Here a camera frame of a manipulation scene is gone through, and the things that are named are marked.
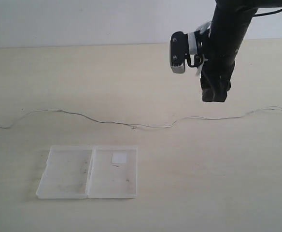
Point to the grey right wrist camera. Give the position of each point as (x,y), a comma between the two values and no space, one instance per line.
(177,52)

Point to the white paper label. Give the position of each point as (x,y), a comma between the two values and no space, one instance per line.
(119,158)

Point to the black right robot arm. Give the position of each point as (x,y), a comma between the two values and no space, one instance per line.
(228,28)

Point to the clear plastic storage case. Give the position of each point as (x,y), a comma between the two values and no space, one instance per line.
(87,172)

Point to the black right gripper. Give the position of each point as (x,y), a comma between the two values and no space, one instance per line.
(216,70)

